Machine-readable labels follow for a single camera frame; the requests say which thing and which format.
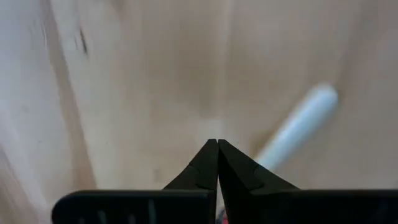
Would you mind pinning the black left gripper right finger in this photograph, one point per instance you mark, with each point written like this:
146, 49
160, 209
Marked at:
242, 180

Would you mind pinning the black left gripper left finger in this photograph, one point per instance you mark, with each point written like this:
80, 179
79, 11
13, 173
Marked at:
199, 180

